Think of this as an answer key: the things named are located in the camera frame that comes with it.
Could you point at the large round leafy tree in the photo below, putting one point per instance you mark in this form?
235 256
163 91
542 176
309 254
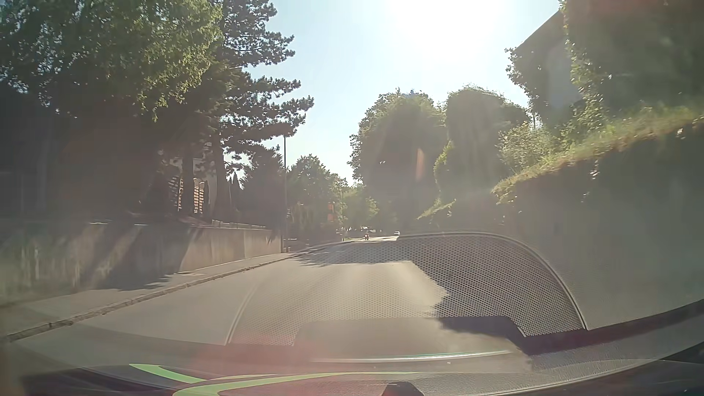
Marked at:
396 154

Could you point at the grey asphalt road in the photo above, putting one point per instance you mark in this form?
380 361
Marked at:
308 286

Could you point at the tall dark pine tree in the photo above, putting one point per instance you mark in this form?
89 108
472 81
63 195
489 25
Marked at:
253 110

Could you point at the ivy-covered tree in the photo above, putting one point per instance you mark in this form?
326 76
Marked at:
473 143

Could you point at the building with arched windows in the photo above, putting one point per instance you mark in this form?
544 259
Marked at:
192 187

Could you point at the grey pavement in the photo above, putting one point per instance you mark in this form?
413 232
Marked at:
137 289

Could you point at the overgrown grass bank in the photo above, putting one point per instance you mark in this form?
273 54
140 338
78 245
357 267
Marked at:
594 143

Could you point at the building with ivy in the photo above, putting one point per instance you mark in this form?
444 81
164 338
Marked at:
605 55

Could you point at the row of trees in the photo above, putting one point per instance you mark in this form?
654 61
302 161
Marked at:
82 82

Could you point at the tall thin lamp post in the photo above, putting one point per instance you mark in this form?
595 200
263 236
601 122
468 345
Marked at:
284 192

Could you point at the long concrete wall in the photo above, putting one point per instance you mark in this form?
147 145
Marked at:
137 253

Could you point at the tall stone retaining wall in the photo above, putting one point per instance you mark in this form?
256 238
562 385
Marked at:
621 231

